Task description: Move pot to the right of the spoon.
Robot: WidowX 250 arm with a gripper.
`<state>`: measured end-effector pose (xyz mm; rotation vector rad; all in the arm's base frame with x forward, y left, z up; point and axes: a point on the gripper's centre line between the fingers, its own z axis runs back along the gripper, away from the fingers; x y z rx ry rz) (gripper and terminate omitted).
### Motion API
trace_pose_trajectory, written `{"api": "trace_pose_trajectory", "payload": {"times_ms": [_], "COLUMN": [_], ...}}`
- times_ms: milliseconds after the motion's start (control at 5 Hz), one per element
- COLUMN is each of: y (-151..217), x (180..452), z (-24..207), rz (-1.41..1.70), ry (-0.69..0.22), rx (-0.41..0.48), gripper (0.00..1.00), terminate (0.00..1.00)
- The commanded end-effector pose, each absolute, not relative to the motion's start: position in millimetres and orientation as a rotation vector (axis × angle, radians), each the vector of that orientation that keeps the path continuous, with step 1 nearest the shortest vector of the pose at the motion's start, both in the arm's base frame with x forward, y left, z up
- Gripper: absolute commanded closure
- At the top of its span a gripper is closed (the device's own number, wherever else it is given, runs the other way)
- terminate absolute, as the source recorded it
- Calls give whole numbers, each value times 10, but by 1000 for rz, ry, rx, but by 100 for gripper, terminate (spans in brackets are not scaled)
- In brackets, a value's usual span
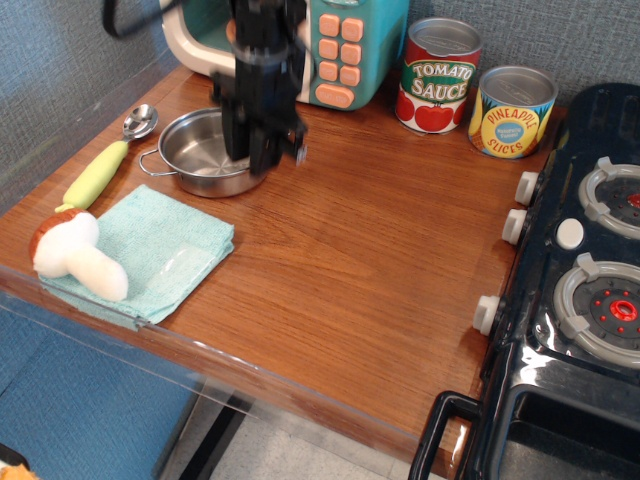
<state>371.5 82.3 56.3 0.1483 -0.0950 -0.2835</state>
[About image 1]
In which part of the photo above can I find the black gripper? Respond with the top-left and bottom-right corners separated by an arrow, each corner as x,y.
211,47 -> 307,175

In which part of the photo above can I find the stainless steel pot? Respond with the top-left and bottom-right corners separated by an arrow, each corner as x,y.
138,107 -> 267,198

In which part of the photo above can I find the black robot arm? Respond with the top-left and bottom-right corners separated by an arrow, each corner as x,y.
211,1 -> 307,176

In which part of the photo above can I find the toy microwave teal cream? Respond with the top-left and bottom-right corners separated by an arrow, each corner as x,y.
162,0 -> 409,111

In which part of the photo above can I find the teal folded cloth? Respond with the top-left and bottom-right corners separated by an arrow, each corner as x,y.
39,186 -> 234,330

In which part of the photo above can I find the tomato sauce can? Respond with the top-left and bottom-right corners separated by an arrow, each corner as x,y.
395,17 -> 483,134

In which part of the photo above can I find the plush white mushroom toy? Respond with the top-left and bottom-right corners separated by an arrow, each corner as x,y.
29,208 -> 129,302

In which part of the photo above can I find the pineapple slices can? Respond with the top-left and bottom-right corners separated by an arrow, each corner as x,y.
468,65 -> 558,159

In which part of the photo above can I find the clear acrylic barrier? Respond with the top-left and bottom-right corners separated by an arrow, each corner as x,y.
0,54 -> 421,480

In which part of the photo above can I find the black toy stove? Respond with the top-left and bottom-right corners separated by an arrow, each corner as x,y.
410,83 -> 639,479

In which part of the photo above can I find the spoon with yellow handle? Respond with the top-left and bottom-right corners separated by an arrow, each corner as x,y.
55,104 -> 159,213

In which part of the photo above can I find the black braided cable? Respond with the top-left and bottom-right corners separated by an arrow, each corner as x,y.
102,0 -> 176,41

